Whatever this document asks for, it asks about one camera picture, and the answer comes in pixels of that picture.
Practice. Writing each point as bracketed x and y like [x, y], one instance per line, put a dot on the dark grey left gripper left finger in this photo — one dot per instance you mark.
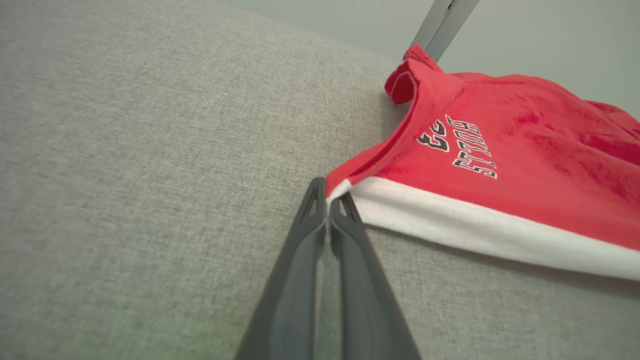
[290, 300]

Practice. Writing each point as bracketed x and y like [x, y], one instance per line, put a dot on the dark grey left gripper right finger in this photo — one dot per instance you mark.
[370, 310]

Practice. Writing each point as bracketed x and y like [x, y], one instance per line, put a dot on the grey fabric sofa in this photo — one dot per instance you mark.
[150, 175]

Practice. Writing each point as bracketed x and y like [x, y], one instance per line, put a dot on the red basketball shorts white trim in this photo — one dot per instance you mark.
[540, 150]

